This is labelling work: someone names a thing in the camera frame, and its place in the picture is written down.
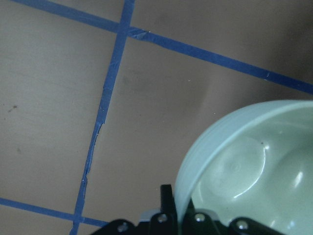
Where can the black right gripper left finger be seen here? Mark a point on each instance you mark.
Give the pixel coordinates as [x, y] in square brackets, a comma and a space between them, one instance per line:
[168, 213]

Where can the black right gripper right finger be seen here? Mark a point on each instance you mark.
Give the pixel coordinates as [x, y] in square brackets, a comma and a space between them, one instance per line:
[200, 221]

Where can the green bowl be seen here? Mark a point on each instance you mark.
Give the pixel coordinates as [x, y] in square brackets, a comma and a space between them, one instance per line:
[256, 162]

